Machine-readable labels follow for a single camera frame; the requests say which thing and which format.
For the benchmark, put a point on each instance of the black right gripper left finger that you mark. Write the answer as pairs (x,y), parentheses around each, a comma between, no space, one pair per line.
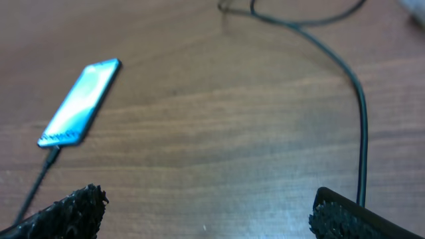
(77,216)

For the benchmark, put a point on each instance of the white power strip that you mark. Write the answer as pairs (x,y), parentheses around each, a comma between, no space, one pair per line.
(415,9)

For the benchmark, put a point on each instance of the Samsung Galaxy smartphone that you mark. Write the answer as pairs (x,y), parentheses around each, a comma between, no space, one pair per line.
(72,119)

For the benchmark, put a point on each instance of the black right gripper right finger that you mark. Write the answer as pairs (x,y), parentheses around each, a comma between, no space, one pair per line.
(336,217)

